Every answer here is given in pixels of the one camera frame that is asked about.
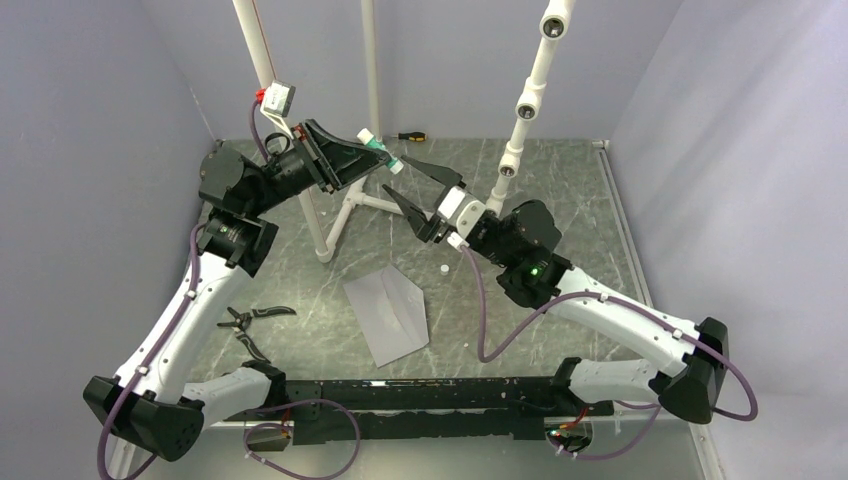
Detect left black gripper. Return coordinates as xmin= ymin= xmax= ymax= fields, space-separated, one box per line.
xmin=246 ymin=119 xmax=391 ymax=218

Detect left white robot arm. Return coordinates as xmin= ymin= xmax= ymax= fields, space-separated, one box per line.
xmin=83 ymin=119 xmax=401 ymax=462

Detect yellow black screwdriver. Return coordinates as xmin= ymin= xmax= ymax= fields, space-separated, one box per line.
xmin=396 ymin=131 xmax=427 ymax=142

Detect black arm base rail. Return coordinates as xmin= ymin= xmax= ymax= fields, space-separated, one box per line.
xmin=227 ymin=376 xmax=614 ymax=446

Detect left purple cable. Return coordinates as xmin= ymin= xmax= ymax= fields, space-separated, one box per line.
xmin=96 ymin=95 xmax=273 ymax=480

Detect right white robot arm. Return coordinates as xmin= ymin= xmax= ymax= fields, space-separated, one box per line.
xmin=385 ymin=156 xmax=729 ymax=424

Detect white green glue stick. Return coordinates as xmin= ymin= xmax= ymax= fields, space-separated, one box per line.
xmin=357 ymin=128 xmax=404 ymax=175

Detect white PVC pipe frame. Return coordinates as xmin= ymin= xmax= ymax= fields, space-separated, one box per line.
xmin=233 ymin=1 xmax=575 ymax=263

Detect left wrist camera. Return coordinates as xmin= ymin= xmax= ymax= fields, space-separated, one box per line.
xmin=255 ymin=80 xmax=296 ymax=139

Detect black handled pliers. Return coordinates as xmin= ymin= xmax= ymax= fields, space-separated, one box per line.
xmin=217 ymin=304 xmax=298 ymax=364

